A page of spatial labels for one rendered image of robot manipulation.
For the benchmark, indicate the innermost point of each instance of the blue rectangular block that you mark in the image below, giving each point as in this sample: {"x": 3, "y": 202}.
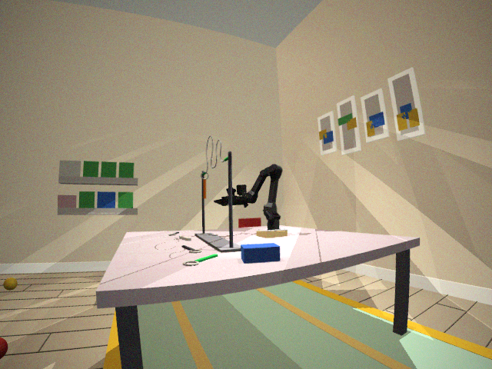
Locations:
{"x": 260, "y": 253}

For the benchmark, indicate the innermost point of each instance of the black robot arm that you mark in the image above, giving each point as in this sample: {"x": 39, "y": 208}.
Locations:
{"x": 270, "y": 209}

